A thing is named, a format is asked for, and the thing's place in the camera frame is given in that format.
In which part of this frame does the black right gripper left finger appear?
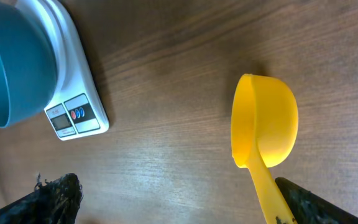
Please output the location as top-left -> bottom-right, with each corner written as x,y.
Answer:
0,173 -> 83,224

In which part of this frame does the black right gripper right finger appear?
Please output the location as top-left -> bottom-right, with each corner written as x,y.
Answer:
275,177 -> 358,224

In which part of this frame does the yellow plastic measuring scoop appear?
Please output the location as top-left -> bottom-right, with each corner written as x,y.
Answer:
231,74 -> 298,223

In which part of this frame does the white digital kitchen scale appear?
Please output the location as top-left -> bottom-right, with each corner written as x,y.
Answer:
15,0 -> 109,141

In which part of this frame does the blue plastic bowl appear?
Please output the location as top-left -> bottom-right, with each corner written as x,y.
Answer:
0,2 -> 57,128

